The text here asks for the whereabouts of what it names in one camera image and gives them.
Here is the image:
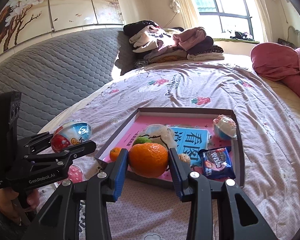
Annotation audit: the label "red blue toy egg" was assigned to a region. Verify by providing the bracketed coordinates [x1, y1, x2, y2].
[50, 121, 92, 153]

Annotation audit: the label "small orange tangerine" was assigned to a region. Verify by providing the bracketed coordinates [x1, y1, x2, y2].
[109, 147, 121, 161]

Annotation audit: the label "blue Oreo cookie packet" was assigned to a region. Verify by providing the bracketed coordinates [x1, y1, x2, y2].
[198, 147, 236, 179]

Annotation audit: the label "green fuzzy ring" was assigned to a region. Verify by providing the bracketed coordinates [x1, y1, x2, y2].
[132, 136, 153, 146]

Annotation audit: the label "walnut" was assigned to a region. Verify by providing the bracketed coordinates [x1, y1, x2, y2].
[178, 153, 191, 166]

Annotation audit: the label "large orange tangerine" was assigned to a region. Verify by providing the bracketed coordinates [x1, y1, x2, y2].
[128, 142, 168, 178]

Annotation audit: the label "person's left hand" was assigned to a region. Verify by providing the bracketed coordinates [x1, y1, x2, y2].
[0, 187, 40, 224]

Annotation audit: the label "grey cardboard box tray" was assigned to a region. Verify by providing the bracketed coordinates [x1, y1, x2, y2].
[95, 107, 245, 187]

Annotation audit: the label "grey quilted headboard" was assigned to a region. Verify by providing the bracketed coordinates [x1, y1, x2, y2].
[0, 28, 136, 139]

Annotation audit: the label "pink blue book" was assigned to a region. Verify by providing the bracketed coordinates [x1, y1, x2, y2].
[103, 114, 235, 183]

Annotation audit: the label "pile of folded clothes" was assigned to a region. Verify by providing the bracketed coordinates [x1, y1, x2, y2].
[123, 20, 224, 68]

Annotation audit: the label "red quilted blanket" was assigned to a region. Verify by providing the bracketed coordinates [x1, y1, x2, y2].
[250, 42, 300, 98]

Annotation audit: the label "clothes on window sill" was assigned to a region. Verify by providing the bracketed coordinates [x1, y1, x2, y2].
[230, 31, 254, 41]

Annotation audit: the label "heart-shaped chair back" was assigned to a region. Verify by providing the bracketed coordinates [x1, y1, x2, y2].
[287, 25, 300, 48]

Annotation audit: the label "cream curtain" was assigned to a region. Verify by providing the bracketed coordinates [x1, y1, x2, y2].
[168, 0, 199, 29]

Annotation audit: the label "floral wall painting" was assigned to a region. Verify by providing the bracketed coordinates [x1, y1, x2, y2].
[0, 0, 124, 55]

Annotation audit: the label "window with dark frame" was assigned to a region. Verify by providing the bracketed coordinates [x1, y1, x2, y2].
[192, 0, 254, 38]

